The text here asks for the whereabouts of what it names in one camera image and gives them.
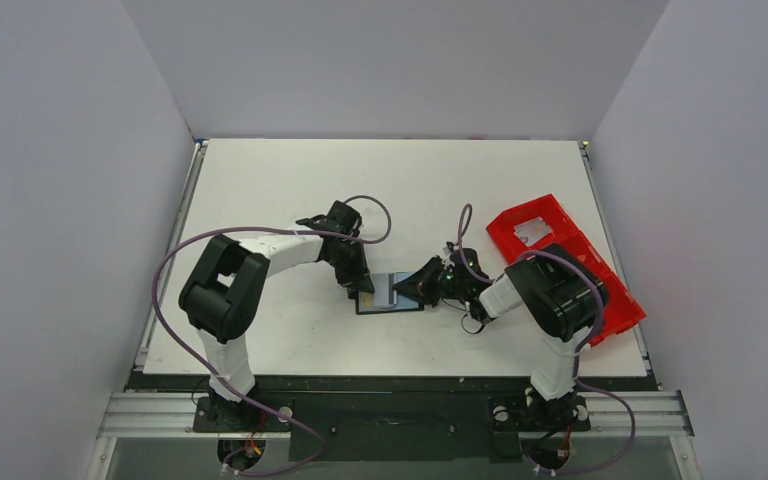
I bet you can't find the white thin card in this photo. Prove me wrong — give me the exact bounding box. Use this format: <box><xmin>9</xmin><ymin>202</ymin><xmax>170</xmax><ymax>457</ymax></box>
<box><xmin>372</xmin><ymin>272</ymin><xmax>400</xmax><ymax>310</ymax></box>

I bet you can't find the black leather card holder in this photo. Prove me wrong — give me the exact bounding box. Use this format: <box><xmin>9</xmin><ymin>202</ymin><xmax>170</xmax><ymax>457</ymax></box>
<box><xmin>355</xmin><ymin>272</ymin><xmax>424</xmax><ymax>316</ymax></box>

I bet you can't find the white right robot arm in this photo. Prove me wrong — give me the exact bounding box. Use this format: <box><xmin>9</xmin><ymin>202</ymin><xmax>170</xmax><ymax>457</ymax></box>
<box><xmin>393</xmin><ymin>244</ymin><xmax>609</xmax><ymax>427</ymax></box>

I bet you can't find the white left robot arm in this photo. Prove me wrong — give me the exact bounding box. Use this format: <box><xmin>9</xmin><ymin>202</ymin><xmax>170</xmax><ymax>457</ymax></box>
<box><xmin>178</xmin><ymin>201</ymin><xmax>375</xmax><ymax>430</ymax></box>

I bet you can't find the silver card in bin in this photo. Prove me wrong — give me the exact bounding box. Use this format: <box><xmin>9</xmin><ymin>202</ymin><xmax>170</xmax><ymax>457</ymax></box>
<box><xmin>514</xmin><ymin>217</ymin><xmax>553</xmax><ymax>247</ymax></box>

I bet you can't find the red plastic bin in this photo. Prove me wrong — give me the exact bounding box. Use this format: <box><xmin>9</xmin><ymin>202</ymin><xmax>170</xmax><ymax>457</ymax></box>
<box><xmin>486</xmin><ymin>194</ymin><xmax>646</xmax><ymax>346</ymax></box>

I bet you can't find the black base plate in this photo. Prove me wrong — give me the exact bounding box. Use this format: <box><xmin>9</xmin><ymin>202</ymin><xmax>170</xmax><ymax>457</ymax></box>
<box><xmin>126</xmin><ymin>376</ymin><xmax>655</xmax><ymax>471</ymax></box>

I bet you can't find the aluminium frame rail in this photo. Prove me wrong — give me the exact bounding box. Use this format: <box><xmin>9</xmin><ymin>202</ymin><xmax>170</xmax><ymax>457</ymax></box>
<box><xmin>98</xmin><ymin>391</ymin><xmax>694</xmax><ymax>440</ymax></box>

